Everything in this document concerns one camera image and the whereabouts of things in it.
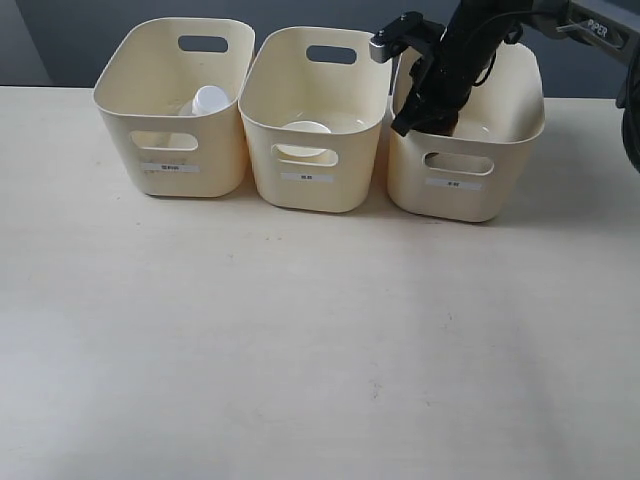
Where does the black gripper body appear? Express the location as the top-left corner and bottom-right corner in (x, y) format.
(411, 22), (500, 111)

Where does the white paper cup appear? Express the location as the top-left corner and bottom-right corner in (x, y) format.
(274, 120), (335, 165)

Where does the clear plastic bottle white cap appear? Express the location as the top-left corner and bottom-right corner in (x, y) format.
(144, 85), (232, 151)

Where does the brown wooden cup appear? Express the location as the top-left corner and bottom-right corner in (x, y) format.
(440, 112), (459, 137)

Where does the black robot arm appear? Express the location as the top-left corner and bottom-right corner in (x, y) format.
(375, 1), (639, 167)

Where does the right cream plastic bin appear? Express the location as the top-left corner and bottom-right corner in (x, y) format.
(387, 44), (545, 223)

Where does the cream plastic bin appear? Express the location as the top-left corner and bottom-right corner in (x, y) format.
(93, 17), (255, 198)
(238, 26), (392, 213)
(387, 44), (545, 223)

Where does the middle cream plastic bin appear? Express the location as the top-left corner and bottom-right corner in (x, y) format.
(238, 26), (392, 213)

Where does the left cream plastic bin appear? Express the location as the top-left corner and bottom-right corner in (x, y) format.
(93, 17), (255, 198)

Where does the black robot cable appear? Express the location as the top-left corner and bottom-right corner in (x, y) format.
(469, 9), (526, 89)

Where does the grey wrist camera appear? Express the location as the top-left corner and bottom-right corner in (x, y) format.
(368, 11), (426, 65)

